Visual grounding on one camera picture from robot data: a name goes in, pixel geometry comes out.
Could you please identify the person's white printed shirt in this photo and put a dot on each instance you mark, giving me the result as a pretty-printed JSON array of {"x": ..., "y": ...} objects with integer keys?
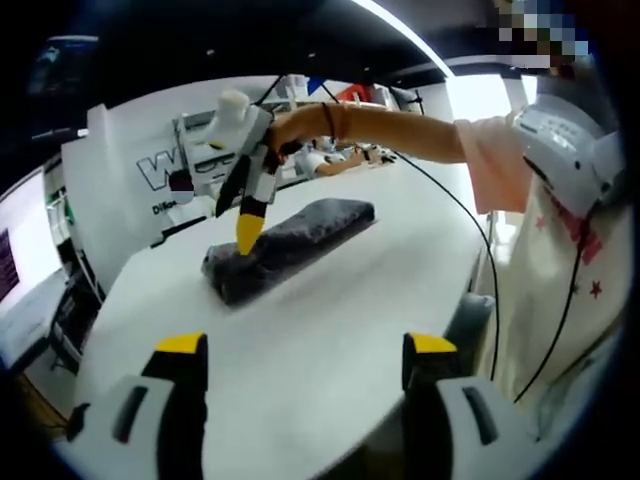
[{"x": 535, "y": 260}]

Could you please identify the large wall screen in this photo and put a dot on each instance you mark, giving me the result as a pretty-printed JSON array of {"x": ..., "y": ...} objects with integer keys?
[{"x": 62, "y": 65}]

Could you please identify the ceiling light strip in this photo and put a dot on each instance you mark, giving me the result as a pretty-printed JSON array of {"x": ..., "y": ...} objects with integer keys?
[{"x": 410, "y": 35}]

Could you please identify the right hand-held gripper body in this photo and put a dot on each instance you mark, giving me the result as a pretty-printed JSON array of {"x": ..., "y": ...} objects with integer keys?
[{"x": 240, "y": 130}]

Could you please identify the grey towel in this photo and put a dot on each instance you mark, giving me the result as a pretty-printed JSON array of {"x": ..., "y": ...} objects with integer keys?
[{"x": 300, "y": 240}]

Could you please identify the person's right hand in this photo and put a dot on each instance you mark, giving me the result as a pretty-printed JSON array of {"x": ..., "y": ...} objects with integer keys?
[{"x": 300, "y": 130}]

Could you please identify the grey chair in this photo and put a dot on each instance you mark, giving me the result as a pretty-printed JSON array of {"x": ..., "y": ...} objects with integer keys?
[{"x": 470, "y": 320}]

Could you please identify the black laptop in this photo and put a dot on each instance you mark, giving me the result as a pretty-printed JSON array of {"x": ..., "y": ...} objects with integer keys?
[{"x": 175, "y": 234}]

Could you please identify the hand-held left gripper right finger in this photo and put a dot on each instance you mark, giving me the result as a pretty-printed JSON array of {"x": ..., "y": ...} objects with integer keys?
[{"x": 450, "y": 430}]

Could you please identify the open laptop pink screen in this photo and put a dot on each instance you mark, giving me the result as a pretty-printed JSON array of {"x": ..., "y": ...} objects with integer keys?
[{"x": 30, "y": 240}]

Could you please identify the white chest device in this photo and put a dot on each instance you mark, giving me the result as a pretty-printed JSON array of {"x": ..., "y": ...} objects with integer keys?
[{"x": 565, "y": 145}]

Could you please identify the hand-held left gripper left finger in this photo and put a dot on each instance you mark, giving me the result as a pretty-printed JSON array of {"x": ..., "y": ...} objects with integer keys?
[{"x": 150, "y": 425}]

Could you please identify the white table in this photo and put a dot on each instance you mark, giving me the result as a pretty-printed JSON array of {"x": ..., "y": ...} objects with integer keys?
[{"x": 300, "y": 375}]

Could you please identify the black wrist band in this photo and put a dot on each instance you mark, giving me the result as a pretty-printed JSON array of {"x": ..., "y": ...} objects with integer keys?
[{"x": 327, "y": 120}]

